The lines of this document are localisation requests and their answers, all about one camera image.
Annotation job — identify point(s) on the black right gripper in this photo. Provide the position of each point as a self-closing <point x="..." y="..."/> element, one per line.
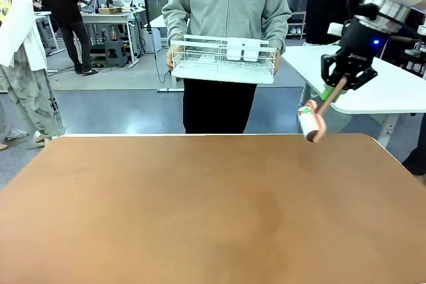
<point x="357" y="44"/>

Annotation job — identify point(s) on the pink lint roller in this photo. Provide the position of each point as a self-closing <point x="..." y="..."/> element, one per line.
<point x="313" y="124"/>

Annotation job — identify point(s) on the white double cutlery holder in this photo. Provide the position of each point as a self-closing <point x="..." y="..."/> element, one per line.
<point x="243" y="50"/>

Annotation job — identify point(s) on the person's left forearm grey sleeve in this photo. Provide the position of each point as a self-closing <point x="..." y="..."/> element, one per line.
<point x="279" y="21"/>

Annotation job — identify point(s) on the person's right forearm grey sleeve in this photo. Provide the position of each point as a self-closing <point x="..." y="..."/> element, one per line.
<point x="174" y="14"/>

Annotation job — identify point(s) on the person's left hand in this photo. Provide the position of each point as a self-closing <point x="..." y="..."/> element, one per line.
<point x="277" y="61"/>

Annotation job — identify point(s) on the person's right hand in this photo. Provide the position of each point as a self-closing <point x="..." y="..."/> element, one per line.
<point x="170" y="59"/>

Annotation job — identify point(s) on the large white side table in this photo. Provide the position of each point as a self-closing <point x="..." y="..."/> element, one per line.
<point x="382" y="91"/>

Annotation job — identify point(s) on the hanging dark coat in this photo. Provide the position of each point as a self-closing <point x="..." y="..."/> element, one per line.
<point x="329" y="4"/>

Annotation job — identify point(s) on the white shoe rack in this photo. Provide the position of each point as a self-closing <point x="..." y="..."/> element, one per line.
<point x="296" y="24"/>

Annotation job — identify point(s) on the dark equipment on side table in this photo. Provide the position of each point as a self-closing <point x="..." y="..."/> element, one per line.
<point x="416" y="54"/>

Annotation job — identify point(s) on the person in dark clothes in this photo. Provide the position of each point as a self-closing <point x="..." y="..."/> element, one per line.
<point x="416" y="161"/>

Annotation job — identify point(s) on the person in grey hoodie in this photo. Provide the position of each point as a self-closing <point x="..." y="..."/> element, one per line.
<point x="226" y="4"/>

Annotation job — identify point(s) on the small white cabinet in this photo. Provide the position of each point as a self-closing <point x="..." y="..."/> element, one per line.
<point x="152" y="39"/>

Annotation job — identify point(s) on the grey step stool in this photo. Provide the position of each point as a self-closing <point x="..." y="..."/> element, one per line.
<point x="116" y="53"/>

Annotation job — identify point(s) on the white background desk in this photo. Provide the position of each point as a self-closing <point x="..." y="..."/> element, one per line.
<point x="110" y="19"/>

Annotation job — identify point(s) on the brown cardboard box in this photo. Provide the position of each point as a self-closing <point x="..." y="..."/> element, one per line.
<point x="110" y="10"/>

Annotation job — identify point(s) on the man in black jacket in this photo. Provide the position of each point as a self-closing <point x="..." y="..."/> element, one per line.
<point x="65" y="4"/>

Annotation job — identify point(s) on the small white desk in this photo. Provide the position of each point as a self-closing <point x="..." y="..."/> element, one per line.
<point x="46" y="18"/>

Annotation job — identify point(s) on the person in white yellow-print top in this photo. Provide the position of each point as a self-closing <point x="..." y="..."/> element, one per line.
<point x="20" y="64"/>

